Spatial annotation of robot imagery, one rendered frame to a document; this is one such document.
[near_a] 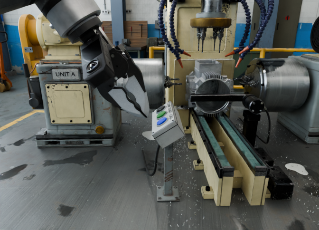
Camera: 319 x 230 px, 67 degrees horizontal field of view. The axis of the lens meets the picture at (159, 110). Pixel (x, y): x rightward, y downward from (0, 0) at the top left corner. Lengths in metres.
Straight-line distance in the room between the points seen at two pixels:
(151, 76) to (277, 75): 0.53
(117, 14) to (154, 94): 5.20
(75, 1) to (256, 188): 0.65
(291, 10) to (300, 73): 5.31
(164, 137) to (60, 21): 0.34
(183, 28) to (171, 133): 0.82
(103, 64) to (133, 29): 5.76
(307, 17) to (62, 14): 6.32
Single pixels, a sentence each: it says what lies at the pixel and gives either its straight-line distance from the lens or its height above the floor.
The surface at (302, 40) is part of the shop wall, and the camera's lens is 6.61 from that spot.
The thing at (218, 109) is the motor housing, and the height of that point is 0.95.
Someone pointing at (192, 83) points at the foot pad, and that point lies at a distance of 1.07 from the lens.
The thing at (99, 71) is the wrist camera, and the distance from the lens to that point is 0.39.
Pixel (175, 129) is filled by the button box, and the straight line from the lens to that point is 0.60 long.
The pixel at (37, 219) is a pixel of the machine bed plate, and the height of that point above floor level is 0.80.
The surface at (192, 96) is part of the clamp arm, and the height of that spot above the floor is 1.03.
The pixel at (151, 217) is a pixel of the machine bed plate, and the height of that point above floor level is 0.80.
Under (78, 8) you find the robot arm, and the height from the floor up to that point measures 1.33.
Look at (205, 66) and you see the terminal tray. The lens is 1.11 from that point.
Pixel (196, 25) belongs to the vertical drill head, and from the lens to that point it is 1.10.
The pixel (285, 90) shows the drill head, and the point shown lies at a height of 1.05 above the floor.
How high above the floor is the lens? 1.30
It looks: 19 degrees down
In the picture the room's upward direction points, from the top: straight up
